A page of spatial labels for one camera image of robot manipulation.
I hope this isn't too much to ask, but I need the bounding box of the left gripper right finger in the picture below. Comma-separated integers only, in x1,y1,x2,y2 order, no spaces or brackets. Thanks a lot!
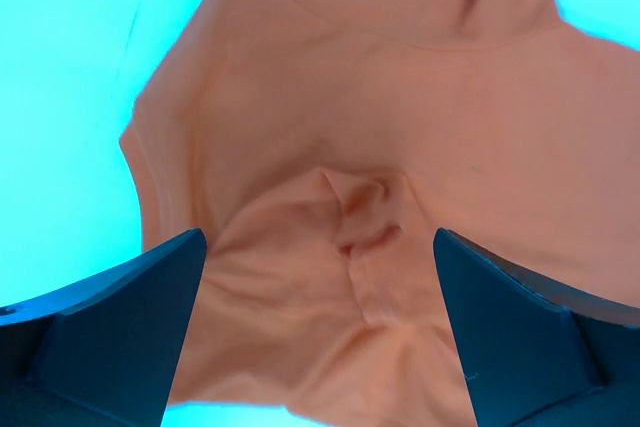
433,229,639,427

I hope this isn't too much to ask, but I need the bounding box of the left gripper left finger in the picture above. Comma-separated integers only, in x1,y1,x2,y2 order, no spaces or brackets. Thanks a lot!
1,229,207,426

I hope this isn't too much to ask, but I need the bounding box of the orange t shirt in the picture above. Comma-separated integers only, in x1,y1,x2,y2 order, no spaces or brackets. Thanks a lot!
120,0,639,426

